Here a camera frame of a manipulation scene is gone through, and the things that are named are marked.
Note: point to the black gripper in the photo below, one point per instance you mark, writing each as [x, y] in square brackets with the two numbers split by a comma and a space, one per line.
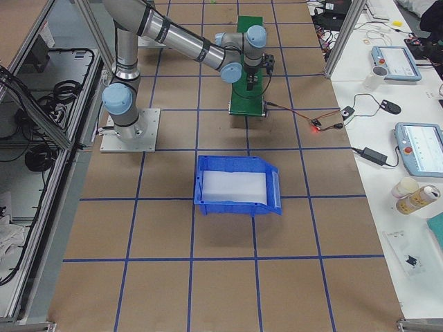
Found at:
[250, 75]

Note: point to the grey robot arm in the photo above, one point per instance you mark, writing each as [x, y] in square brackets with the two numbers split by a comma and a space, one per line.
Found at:
[233, 55]

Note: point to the green conveyor belt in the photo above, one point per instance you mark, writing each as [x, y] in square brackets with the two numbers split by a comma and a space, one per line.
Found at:
[251, 103]

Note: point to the small speed controller board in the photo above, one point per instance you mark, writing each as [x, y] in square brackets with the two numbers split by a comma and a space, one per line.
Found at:
[317, 124]

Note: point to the blue plastic bin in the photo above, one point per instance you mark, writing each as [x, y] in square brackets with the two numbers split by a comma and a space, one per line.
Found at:
[237, 185]

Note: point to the white mug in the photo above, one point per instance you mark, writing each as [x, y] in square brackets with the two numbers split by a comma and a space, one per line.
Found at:
[375, 78]

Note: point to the black computer mouse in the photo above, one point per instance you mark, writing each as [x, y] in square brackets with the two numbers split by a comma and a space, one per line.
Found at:
[390, 107]

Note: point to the upper teach pendant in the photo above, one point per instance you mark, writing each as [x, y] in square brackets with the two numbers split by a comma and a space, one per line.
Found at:
[398, 61]

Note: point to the teach pendant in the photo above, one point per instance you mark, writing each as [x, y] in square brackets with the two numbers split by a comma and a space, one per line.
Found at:
[398, 61]
[420, 148]

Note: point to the black power adapter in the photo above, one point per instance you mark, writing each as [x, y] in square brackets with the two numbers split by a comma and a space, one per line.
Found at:
[374, 156]

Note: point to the lower teach pendant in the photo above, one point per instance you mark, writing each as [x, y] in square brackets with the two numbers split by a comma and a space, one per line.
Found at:
[420, 148]

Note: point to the aluminium frame post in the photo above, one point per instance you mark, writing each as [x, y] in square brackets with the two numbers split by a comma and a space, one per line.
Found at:
[344, 34]

